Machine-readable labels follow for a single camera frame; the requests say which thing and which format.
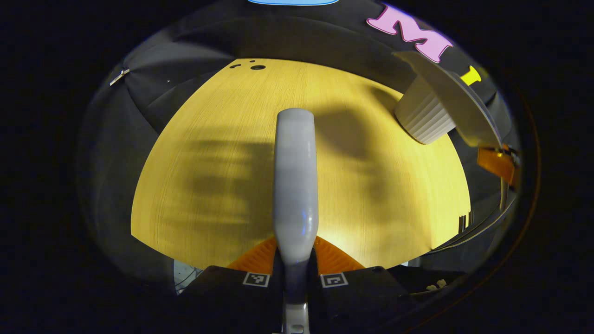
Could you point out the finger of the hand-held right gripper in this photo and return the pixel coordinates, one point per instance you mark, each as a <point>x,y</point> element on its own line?
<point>496,162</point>

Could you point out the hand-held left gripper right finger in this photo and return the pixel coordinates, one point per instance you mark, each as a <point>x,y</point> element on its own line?
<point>352,301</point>

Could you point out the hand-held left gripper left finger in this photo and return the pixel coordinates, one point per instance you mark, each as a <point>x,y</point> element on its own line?
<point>241,301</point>

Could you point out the grey dustpan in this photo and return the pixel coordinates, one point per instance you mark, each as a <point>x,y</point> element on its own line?
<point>455,102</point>

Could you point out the small grey broom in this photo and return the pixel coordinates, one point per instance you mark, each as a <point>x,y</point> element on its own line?
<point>294,181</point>

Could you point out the wooden desktop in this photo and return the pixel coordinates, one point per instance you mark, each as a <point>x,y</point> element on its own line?
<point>222,139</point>

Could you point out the small white scrap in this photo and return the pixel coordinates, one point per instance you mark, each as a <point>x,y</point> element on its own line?
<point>437,284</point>

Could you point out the white cloth clip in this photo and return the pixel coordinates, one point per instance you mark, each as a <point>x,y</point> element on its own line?
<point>119,77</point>

